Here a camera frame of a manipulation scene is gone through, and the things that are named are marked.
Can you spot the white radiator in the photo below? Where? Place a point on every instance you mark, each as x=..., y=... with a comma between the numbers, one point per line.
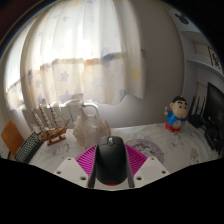
x=65, y=111

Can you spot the white printed tablecloth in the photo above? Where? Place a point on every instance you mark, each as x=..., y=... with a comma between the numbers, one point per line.
x=180, y=143

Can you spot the white star-print curtain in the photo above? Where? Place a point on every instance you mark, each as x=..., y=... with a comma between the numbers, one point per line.
x=83, y=50

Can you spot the white shelf unit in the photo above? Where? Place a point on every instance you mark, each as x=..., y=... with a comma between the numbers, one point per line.
x=200, y=50

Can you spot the small black box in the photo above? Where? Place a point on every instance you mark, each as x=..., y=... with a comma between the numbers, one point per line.
x=212, y=136

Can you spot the large white conch shell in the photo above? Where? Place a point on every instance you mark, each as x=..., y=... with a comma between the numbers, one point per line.
x=88, y=130

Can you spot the wooden model sailing ship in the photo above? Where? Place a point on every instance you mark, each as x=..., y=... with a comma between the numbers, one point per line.
x=52, y=134

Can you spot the black router with antennas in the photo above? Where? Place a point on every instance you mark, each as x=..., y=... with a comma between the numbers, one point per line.
x=196, y=120

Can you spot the wooden chair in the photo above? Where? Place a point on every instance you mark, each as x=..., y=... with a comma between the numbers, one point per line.
x=11, y=136

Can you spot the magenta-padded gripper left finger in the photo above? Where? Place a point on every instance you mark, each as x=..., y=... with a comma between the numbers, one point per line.
x=85, y=161

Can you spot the cartoon boy figurine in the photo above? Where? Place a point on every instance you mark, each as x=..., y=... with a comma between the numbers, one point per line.
x=176, y=116

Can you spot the black monitor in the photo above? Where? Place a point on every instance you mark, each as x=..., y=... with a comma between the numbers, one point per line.
x=216, y=106

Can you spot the black computer mouse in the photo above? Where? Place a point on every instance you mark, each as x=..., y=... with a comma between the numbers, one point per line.
x=111, y=160

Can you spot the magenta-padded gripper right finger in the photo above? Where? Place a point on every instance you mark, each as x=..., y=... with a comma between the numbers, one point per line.
x=136, y=161

